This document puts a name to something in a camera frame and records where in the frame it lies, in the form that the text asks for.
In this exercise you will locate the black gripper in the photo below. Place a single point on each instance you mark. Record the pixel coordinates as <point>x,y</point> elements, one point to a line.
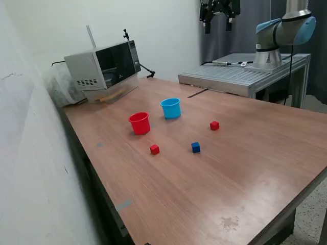
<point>221,5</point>

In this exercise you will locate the red wooden cube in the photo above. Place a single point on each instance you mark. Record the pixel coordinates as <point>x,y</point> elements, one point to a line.
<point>214,125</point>
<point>154,149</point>

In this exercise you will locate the blue wooden cube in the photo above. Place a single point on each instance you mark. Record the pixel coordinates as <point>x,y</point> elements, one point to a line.
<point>196,148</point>

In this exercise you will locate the aluminium robot base table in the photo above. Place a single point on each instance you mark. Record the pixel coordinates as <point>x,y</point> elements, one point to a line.
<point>230,74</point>

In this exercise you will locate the blue plastic cup bin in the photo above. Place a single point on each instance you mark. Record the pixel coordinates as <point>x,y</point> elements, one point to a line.
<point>170,109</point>

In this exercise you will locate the red plastic cup bin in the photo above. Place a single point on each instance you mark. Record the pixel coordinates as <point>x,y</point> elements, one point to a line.
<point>139,125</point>

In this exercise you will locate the clear acrylic stand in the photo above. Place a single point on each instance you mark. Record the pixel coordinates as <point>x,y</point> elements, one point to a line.
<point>127,85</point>

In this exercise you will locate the white thin rod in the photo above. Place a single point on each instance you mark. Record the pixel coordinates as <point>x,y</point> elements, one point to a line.
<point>91,37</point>

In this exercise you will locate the long wooden stick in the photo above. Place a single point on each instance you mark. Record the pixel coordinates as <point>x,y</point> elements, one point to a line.
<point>115,94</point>

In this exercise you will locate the silver microwave oven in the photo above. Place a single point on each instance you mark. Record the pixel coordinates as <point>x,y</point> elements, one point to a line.
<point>87,69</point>

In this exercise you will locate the short wooden stick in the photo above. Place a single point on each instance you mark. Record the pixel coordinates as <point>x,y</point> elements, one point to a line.
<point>99,99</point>

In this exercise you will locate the large grey tape strip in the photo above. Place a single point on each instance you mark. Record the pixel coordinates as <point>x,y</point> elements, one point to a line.
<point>124,205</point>

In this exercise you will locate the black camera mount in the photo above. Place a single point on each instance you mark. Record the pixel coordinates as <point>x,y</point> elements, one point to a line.
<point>125,34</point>

